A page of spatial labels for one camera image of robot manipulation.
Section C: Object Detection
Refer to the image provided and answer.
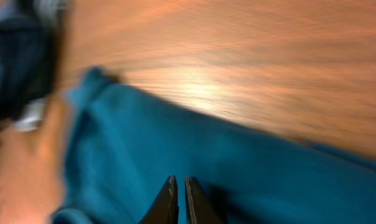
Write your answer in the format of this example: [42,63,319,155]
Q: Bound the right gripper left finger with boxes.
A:
[139,175,178,224]

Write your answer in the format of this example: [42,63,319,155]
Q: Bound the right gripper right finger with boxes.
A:
[185,177,224,224]

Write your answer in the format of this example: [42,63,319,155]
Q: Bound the blue polo shirt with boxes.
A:
[52,67,376,223]

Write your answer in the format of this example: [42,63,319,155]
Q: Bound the white grey folded garment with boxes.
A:
[14,0,68,132]

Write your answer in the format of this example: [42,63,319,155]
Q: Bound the navy blue folded garment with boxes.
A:
[0,14,53,121]

